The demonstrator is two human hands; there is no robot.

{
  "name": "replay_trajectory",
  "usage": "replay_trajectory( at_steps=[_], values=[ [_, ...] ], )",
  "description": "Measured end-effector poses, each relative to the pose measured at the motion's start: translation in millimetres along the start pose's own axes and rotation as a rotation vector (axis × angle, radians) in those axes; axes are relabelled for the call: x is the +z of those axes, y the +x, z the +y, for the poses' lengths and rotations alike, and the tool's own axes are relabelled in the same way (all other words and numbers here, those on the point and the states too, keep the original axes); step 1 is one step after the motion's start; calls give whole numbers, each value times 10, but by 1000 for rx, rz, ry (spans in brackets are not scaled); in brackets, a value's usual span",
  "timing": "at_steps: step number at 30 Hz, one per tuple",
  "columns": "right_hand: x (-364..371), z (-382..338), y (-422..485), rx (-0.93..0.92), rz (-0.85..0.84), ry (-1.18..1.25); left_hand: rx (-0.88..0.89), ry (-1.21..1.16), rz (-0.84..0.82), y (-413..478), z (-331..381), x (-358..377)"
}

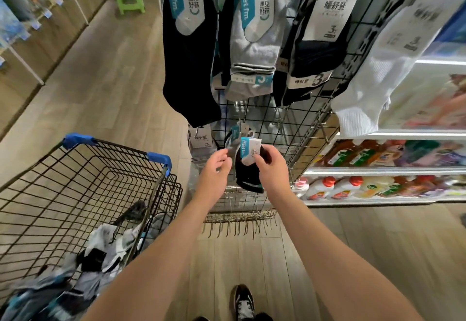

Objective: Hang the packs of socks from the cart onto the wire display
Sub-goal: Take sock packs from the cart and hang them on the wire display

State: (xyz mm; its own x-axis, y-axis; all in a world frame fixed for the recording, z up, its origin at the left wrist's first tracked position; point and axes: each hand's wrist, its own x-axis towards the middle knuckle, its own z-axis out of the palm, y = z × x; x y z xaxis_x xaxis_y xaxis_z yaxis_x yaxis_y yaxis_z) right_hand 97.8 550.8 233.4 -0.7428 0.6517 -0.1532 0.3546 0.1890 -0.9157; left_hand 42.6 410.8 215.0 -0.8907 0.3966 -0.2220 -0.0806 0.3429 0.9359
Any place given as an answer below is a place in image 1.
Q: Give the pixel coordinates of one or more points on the person's right forearm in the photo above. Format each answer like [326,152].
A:
[338,266]

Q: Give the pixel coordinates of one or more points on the person's right thumb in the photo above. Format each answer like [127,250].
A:
[261,159]

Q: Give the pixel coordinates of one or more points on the wooden shelf unit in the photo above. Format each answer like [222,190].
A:
[40,58]

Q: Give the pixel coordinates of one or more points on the person's black white sneaker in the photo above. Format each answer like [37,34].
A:
[243,302]

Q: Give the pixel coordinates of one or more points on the person's left thumb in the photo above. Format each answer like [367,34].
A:
[227,167]

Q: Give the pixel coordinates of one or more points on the small black sock pack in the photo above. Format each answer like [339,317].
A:
[247,175]

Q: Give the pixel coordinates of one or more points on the small grey sock pack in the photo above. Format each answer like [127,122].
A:
[201,144]

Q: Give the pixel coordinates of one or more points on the row of red-capped bottles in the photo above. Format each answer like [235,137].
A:
[364,188]

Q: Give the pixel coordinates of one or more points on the pile of sock packs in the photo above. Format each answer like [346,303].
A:
[58,288]

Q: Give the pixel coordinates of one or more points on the person's left forearm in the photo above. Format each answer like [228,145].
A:
[153,262]

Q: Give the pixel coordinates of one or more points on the grey sock pack behind hook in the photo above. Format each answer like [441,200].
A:
[233,142]

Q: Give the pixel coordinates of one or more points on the grey sock pack blue label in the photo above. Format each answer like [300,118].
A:
[255,51]

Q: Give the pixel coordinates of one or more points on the white shelf unit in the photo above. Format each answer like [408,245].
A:
[400,171]

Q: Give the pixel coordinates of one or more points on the row of metal hooks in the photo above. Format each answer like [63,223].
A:
[238,222]

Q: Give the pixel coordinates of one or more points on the navy sock pack white label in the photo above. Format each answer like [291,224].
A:
[309,62]

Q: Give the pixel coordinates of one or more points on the row of blue packaged goods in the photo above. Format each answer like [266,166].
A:
[18,0]

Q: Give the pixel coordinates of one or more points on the large black sock pack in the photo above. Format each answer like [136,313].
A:
[189,69]

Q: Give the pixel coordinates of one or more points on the person's right hand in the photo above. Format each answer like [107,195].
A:
[275,173]

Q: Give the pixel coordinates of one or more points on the row of amber bottles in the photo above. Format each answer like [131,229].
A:
[382,153]

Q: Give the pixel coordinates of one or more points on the person's left hand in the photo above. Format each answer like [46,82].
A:
[213,177]

